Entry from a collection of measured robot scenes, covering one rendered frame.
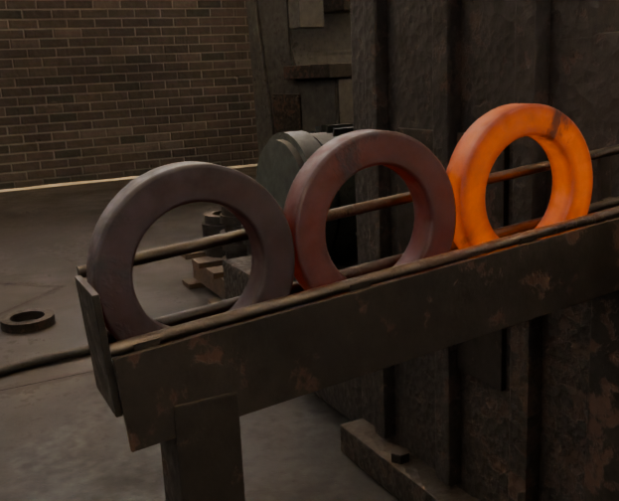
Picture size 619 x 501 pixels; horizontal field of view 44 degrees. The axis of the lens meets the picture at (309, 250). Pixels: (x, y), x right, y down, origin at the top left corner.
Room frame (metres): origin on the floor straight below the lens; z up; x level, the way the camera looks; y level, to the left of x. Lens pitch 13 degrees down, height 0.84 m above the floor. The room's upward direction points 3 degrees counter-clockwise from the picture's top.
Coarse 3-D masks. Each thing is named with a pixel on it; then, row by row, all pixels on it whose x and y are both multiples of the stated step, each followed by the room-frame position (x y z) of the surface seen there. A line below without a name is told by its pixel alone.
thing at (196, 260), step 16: (224, 208) 2.77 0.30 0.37; (208, 224) 2.97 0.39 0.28; (224, 224) 2.76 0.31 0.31; (240, 224) 2.73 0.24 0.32; (192, 256) 3.04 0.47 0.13; (208, 256) 2.97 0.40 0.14; (224, 256) 2.82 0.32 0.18; (240, 256) 2.73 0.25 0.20; (208, 272) 2.76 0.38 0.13; (192, 288) 3.03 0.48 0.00; (224, 288) 2.76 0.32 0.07
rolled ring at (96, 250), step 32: (128, 192) 0.63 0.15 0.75; (160, 192) 0.64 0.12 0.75; (192, 192) 0.65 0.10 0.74; (224, 192) 0.67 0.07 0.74; (256, 192) 0.68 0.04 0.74; (96, 224) 0.64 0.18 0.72; (128, 224) 0.63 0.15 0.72; (256, 224) 0.68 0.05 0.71; (288, 224) 0.69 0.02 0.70; (96, 256) 0.62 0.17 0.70; (128, 256) 0.63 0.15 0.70; (256, 256) 0.70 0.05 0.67; (288, 256) 0.69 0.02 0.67; (96, 288) 0.62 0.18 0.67; (128, 288) 0.63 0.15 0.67; (256, 288) 0.68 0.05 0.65; (288, 288) 0.69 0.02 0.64; (128, 320) 0.62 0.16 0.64
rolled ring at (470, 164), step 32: (480, 128) 0.80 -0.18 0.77; (512, 128) 0.80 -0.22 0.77; (544, 128) 0.82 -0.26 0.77; (576, 128) 0.84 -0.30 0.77; (480, 160) 0.78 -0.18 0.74; (576, 160) 0.84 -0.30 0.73; (480, 192) 0.78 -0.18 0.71; (576, 192) 0.84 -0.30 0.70; (480, 224) 0.78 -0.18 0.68; (544, 224) 0.85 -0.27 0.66
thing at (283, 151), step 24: (288, 144) 2.10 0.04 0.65; (312, 144) 2.08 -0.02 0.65; (264, 168) 2.23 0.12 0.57; (288, 168) 2.08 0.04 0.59; (336, 240) 2.06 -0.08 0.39; (240, 264) 2.39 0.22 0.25; (336, 264) 2.18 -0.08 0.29; (240, 288) 2.33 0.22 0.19; (360, 384) 1.69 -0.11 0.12; (336, 408) 1.80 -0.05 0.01; (360, 408) 1.69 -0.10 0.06
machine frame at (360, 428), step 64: (384, 0) 1.49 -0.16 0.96; (448, 0) 1.29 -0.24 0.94; (512, 0) 1.19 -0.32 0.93; (576, 0) 1.08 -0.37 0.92; (384, 64) 1.49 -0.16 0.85; (448, 64) 1.29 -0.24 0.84; (512, 64) 1.19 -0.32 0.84; (576, 64) 1.07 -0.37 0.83; (384, 128) 1.49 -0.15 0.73; (448, 128) 1.29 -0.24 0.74; (384, 192) 1.49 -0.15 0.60; (512, 192) 1.18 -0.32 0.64; (384, 256) 1.48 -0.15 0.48; (576, 320) 1.06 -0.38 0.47; (384, 384) 1.48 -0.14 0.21; (448, 384) 1.29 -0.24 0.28; (512, 384) 1.13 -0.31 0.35; (576, 384) 1.05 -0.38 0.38; (384, 448) 1.47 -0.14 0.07; (448, 448) 1.29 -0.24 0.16; (512, 448) 1.13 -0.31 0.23; (576, 448) 1.05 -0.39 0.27
